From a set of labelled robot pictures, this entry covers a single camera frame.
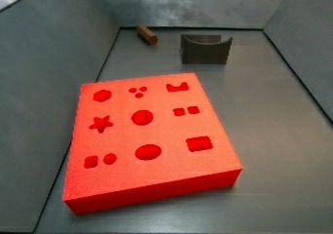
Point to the brown hexagonal peg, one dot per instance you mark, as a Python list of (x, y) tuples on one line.
[(146, 34)]

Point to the red shape-sorter block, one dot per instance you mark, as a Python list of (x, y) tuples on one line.
[(147, 142)]

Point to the dark grey curved holder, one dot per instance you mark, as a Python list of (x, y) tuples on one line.
[(203, 49)]

